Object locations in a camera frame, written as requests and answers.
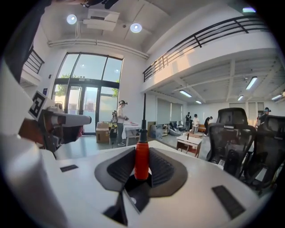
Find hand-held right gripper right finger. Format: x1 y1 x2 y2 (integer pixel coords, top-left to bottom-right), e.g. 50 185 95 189
123 140 269 228

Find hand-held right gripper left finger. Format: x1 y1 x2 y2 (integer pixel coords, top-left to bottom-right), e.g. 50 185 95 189
40 143 136 228

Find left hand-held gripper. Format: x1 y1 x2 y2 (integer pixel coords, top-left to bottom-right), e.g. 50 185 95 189
28 90 93 157

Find red-handled black screwdriver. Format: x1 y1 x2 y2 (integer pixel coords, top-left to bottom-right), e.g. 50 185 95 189
134 93 151 181

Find person's left forearm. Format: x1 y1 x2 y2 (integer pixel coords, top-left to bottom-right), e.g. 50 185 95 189
18 118 46 147

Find large cardboard box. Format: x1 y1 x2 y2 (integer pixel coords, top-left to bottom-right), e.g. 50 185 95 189
96 122 110 144

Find black-framed glass doors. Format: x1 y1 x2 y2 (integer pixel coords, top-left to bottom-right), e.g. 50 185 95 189
51 52 124 136

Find table with white cloth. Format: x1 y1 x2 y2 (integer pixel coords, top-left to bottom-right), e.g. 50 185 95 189
123 121 143 147

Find small white-top wooden cabinet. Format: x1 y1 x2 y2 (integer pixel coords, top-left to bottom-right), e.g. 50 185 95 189
176 132 204 159

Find grey beanbag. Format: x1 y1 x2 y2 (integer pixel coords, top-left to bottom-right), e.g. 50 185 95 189
169 127 182 137

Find plastic-wrapped bundle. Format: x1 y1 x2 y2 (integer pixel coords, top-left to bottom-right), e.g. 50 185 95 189
150 124 164 140

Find black mesh office chair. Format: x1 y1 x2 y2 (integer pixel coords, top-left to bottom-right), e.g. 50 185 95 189
205 107 257 177
242 114 285 192

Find person's black clothing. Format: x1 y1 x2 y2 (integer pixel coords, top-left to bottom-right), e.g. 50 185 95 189
4 0 53 83

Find white ceiling air conditioner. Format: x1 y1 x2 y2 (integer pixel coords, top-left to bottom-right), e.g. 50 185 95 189
83 8 120 31

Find black balcony railing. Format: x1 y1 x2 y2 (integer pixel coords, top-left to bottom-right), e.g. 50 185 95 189
142 15 270 82

